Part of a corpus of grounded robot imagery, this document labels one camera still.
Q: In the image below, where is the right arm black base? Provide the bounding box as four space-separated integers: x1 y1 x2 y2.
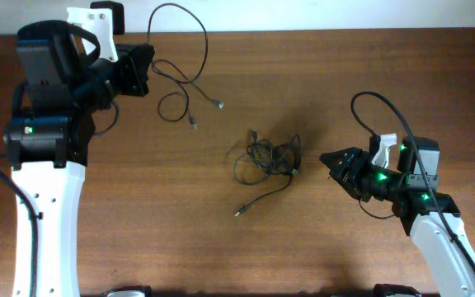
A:
372 284 421 297

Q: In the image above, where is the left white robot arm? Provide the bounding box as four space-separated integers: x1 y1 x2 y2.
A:
3 20 154 296

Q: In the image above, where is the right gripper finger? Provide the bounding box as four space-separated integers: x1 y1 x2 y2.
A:
319 147 362 167
329 167 361 200

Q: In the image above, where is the black USB cable long tail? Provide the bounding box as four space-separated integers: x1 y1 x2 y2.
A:
233 130 302 218

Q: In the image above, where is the thin black USB cable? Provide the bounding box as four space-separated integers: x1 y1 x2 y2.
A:
146 2 225 130

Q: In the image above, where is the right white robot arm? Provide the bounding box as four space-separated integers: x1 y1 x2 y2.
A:
320 137 475 296

